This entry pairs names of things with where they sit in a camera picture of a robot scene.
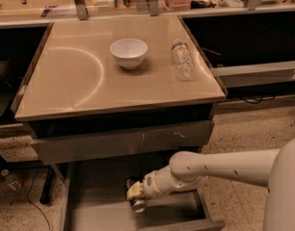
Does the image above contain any closed top drawer front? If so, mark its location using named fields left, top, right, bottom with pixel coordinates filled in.
left=31, top=120, right=214, bottom=165

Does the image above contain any open middle drawer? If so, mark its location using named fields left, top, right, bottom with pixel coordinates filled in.
left=60, top=151, right=225, bottom=231

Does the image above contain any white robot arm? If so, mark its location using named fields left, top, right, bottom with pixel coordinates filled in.
left=126, top=139, right=295, bottom=231

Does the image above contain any white ceramic bowl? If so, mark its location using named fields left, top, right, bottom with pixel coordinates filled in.
left=110, top=38, right=148, bottom=69

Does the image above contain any grey drawer cabinet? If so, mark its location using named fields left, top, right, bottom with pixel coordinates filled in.
left=12, top=15, right=226, bottom=225

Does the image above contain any grey metal shelf rail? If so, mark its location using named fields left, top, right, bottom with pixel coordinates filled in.
left=211, top=61, right=295, bottom=88

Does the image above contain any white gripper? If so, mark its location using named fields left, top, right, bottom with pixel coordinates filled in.
left=126, top=171, right=163, bottom=200

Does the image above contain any small bottle on floor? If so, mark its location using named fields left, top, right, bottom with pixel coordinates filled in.
left=1, top=169, right=24, bottom=191

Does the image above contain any clear plastic bottle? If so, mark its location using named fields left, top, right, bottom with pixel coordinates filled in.
left=172, top=39, right=195, bottom=81

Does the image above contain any silver redbull can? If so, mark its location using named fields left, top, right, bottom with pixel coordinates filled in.
left=125, top=176, right=147, bottom=214

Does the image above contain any black floor cable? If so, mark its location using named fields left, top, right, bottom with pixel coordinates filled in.
left=26, top=167, right=53, bottom=231

